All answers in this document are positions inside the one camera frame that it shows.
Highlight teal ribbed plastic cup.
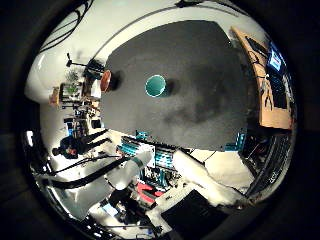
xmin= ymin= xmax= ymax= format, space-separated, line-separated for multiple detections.
xmin=144 ymin=74 xmax=168 ymax=99

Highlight orange-brown cup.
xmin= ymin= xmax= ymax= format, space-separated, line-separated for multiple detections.
xmin=99 ymin=69 xmax=118 ymax=93

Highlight red tool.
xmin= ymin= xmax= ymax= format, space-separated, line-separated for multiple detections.
xmin=135 ymin=182 xmax=166 ymax=204

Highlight wooden desk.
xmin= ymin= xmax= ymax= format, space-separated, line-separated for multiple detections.
xmin=231 ymin=26 xmax=294 ymax=130

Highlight pliers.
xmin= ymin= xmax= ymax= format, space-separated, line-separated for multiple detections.
xmin=263 ymin=87 xmax=274 ymax=111

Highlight black keyboard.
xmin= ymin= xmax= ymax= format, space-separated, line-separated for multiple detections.
xmin=268 ymin=71 xmax=289 ymax=110

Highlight person in dark clothes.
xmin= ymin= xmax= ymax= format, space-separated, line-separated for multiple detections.
xmin=52 ymin=129 xmax=113 ymax=160

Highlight computer monitor with blue screen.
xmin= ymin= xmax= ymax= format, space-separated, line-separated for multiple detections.
xmin=267 ymin=42 xmax=286 ymax=73

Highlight shelf with green plants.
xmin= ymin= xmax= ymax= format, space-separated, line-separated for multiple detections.
xmin=49 ymin=71 xmax=84 ymax=108

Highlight black tripod stand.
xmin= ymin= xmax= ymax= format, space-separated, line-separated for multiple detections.
xmin=65 ymin=52 xmax=106 ymax=76

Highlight blue aluminium table frame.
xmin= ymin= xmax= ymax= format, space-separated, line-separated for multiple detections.
xmin=118 ymin=129 xmax=248 ymax=171

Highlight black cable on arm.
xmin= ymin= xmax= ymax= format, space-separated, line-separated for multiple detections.
xmin=41 ymin=155 xmax=132 ymax=190

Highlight black cables on floor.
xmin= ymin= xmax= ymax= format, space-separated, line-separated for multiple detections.
xmin=39 ymin=0 xmax=95 ymax=54

